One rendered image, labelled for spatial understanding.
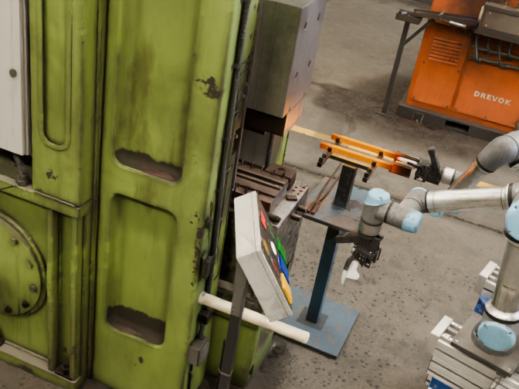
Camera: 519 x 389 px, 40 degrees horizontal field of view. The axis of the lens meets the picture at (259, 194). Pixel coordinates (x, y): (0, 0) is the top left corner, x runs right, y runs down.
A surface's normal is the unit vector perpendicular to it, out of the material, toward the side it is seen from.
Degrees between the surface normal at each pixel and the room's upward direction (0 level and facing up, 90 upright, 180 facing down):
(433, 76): 90
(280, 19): 90
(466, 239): 0
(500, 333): 98
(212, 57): 89
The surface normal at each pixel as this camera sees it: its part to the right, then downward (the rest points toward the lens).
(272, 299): 0.05, 0.52
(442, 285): 0.15, -0.84
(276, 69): -0.37, 0.44
